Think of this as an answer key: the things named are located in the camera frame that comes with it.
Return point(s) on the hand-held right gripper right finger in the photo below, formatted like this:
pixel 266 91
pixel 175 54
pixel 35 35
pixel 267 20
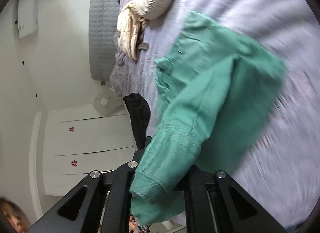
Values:
pixel 200 188

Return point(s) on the white wardrobe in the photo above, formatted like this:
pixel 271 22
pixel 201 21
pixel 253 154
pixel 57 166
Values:
pixel 90 142

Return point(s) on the green work jacket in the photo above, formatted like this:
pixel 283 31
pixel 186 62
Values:
pixel 212 85

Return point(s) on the grey quilted headboard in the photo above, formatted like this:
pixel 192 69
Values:
pixel 103 27

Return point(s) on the purple embossed blanket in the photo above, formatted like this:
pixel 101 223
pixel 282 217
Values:
pixel 250 10

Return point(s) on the black garment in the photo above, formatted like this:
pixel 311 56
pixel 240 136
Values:
pixel 138 117

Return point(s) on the cream striped cloth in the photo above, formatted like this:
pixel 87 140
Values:
pixel 131 30

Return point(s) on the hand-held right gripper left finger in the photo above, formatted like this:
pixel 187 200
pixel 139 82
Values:
pixel 120 178

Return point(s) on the white standing fan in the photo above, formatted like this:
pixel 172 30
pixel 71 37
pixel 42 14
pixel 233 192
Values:
pixel 106 104

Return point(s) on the person's head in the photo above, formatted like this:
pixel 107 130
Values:
pixel 12 215

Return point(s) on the white wall air conditioner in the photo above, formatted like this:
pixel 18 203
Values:
pixel 28 10

